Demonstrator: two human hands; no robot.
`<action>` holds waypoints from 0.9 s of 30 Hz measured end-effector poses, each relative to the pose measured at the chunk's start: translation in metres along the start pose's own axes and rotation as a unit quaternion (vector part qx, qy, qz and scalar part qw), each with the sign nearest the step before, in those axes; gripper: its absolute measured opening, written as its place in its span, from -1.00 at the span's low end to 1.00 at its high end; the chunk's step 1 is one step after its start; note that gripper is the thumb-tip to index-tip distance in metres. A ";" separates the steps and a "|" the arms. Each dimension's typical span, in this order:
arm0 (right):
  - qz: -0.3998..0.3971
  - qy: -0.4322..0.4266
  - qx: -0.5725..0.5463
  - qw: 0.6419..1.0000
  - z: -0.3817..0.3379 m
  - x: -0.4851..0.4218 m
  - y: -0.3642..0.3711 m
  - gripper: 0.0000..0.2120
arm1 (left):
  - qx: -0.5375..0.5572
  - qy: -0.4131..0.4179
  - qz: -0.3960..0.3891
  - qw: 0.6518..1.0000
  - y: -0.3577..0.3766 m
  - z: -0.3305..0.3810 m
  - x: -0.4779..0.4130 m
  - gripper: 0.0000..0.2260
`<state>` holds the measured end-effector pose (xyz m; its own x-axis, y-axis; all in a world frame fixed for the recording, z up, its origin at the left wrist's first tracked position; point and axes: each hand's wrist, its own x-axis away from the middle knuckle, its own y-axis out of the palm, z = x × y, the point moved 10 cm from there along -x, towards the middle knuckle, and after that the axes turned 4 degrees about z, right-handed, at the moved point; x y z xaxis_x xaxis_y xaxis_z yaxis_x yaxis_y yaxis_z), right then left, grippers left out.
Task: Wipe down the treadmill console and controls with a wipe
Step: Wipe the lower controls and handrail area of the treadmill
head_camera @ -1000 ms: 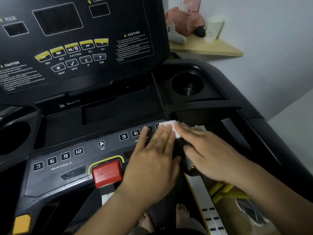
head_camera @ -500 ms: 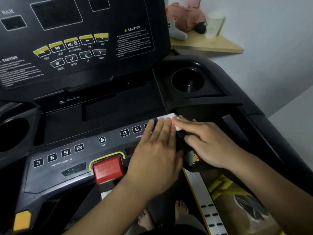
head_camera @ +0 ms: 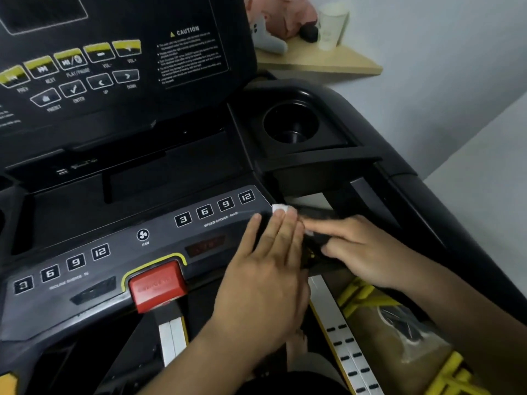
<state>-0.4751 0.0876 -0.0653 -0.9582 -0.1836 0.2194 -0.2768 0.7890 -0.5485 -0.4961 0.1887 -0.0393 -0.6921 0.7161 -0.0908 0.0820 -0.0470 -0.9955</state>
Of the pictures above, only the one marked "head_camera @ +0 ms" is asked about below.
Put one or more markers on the person's left hand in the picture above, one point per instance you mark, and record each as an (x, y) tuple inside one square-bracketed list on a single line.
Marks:
[(263, 292)]

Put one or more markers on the person's right hand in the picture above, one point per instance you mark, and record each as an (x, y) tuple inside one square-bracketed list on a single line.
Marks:
[(370, 250)]

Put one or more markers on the white wet wipe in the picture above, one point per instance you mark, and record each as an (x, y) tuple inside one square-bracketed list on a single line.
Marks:
[(282, 208)]

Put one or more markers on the grey treadmill keypad control panel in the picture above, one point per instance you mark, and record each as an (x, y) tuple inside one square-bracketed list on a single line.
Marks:
[(123, 250)]

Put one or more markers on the black treadmill console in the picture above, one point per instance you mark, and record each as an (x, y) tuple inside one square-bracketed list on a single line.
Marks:
[(329, 119), (185, 90)]

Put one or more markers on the pink wipes packet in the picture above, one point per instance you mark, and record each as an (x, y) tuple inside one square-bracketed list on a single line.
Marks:
[(288, 14)]

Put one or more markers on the person's right forearm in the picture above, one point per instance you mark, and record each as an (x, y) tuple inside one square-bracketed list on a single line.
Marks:
[(473, 324)]

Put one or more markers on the person's grey trousers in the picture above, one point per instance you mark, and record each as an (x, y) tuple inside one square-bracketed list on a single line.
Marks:
[(313, 364)]

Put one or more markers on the person's black top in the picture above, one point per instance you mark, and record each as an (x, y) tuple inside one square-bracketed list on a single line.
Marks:
[(288, 384)]

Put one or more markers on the clear plastic bag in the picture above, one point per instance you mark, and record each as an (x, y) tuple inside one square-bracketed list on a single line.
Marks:
[(407, 329)]

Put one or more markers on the red emergency stop button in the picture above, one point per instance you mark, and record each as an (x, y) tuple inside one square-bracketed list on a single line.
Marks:
[(158, 285)]

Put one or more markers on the light wooden corner shelf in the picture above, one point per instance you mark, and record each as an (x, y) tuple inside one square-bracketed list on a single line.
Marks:
[(329, 61)]

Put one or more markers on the small black case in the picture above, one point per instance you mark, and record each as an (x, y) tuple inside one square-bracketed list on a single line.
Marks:
[(309, 33)]

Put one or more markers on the white paper cup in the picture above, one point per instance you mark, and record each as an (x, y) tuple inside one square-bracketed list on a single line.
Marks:
[(331, 26)]

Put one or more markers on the white handheld controller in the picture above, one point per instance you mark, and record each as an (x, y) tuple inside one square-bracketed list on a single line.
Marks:
[(267, 41)]

